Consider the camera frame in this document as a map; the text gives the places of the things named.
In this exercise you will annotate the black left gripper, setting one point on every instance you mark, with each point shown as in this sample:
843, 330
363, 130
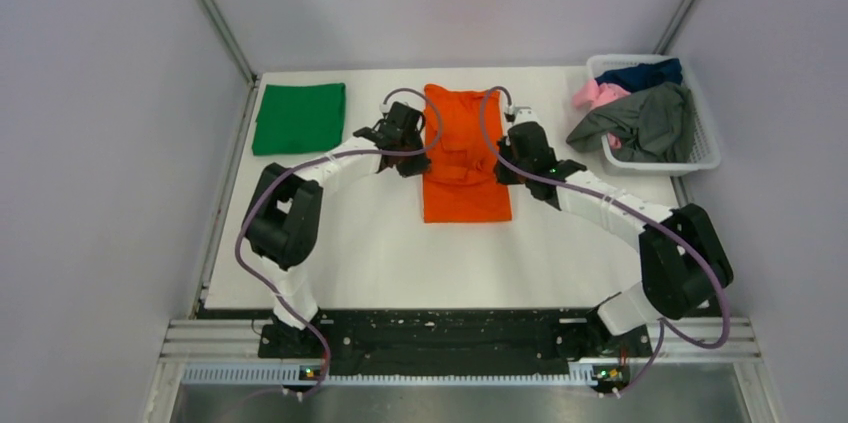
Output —
418, 166

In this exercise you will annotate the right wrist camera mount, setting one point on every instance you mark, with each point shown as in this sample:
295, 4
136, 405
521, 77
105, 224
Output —
516, 115

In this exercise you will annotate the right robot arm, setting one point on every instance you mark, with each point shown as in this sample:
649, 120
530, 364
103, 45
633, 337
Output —
681, 258

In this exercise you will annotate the aluminium frame rail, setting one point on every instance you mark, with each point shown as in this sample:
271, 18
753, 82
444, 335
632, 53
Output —
227, 350

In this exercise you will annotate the pink t-shirt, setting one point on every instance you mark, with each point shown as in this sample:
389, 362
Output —
598, 95

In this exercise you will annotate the white plastic laundry basket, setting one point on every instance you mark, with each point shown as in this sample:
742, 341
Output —
705, 154

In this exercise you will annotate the navy blue t-shirt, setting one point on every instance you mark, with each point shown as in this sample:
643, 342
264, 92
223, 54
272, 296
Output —
644, 75

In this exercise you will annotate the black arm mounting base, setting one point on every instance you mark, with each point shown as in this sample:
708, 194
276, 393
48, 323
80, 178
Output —
442, 343

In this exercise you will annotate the left corner metal strut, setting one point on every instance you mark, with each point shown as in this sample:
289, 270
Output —
227, 38

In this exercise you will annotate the orange t-shirt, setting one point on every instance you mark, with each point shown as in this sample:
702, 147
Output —
460, 186

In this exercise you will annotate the grey t-shirt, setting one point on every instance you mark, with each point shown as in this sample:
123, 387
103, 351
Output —
655, 125

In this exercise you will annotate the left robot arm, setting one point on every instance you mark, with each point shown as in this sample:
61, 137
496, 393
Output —
281, 226

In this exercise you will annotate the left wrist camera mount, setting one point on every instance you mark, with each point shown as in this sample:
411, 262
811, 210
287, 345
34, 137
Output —
386, 105

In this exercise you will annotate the folded green t-shirt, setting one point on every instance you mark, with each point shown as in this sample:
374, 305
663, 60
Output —
299, 119

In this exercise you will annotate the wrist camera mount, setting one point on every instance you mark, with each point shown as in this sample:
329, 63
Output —
386, 105
516, 115

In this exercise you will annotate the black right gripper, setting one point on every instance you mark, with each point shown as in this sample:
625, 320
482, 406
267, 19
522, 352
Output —
503, 176

